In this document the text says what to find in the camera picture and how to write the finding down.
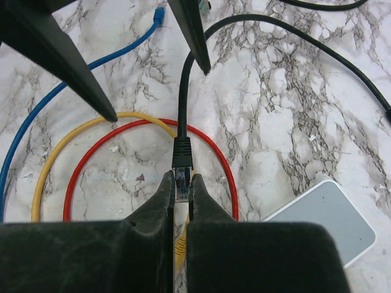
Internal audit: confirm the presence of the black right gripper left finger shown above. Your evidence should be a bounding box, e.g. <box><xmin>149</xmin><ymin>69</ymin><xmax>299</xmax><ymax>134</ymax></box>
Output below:
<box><xmin>1</xmin><ymin>172</ymin><xmax>175</xmax><ymax>292</ymax></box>

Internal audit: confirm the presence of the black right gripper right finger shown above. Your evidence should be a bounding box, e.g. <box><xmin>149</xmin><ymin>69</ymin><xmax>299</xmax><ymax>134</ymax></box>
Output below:
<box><xmin>186</xmin><ymin>174</ymin><xmax>350</xmax><ymax>292</ymax></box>

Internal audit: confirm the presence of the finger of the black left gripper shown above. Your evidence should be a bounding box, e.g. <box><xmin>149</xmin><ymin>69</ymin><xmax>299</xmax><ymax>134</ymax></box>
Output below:
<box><xmin>1</xmin><ymin>0</ymin><xmax>117</xmax><ymax>122</ymax></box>
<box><xmin>168</xmin><ymin>0</ymin><xmax>211</xmax><ymax>75</ymax></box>

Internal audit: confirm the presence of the blue ethernet cable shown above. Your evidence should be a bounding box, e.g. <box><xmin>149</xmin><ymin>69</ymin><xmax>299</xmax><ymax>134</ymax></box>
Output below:
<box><xmin>0</xmin><ymin>6</ymin><xmax>167</xmax><ymax>223</ymax></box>

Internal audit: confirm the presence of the yellow ethernet cable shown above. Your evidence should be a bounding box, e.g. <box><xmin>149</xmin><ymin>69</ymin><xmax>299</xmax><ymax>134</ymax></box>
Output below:
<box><xmin>31</xmin><ymin>111</ymin><xmax>196</xmax><ymax>272</ymax></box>

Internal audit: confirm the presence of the red ethernet cable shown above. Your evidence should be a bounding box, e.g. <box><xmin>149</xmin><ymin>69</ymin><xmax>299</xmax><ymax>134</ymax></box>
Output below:
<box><xmin>62</xmin><ymin>118</ymin><xmax>239</xmax><ymax>222</ymax></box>

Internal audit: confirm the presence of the black ethernet cable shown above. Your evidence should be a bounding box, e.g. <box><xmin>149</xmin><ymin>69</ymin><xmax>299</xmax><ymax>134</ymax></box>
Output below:
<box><xmin>170</xmin><ymin>0</ymin><xmax>391</xmax><ymax>204</ymax></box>

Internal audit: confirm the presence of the white small router box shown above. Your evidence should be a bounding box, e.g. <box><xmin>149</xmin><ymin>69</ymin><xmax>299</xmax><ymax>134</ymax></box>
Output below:
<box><xmin>264</xmin><ymin>179</ymin><xmax>376</xmax><ymax>268</ymax></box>

